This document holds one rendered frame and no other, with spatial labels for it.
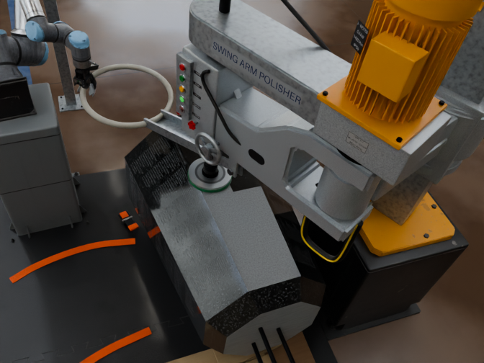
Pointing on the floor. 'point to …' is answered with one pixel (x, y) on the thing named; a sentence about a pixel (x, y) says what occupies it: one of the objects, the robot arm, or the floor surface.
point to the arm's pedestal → (37, 169)
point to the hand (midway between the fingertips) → (88, 91)
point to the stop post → (68, 103)
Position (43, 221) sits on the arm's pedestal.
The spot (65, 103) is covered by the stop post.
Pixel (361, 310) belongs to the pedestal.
